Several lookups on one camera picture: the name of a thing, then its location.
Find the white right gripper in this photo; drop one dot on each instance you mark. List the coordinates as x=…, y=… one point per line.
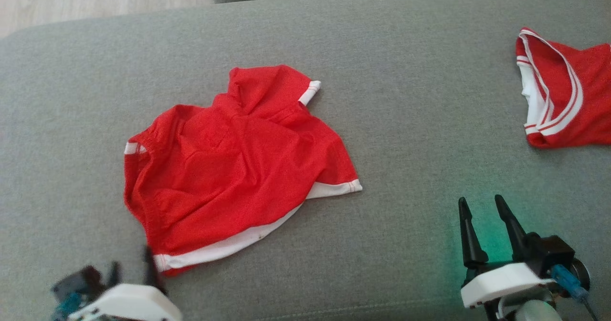
x=501, y=283

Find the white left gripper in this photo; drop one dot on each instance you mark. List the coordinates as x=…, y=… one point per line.
x=129, y=306

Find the red white-trimmed polo shirt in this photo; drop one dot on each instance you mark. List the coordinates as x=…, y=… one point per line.
x=558, y=97
x=229, y=168

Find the large grey sofa seat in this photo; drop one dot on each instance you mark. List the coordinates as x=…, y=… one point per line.
x=382, y=120

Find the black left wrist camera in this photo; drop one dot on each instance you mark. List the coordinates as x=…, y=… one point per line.
x=79, y=283

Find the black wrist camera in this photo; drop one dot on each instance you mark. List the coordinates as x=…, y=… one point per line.
x=79, y=283
x=553, y=254

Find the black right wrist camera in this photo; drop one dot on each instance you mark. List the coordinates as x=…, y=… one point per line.
x=553, y=254

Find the blue left camera connector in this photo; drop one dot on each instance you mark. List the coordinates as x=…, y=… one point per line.
x=67, y=307

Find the blue camera connector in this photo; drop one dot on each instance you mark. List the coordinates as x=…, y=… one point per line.
x=67, y=307
x=568, y=280

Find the blue right camera connector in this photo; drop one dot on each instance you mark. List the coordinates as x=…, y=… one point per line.
x=568, y=280

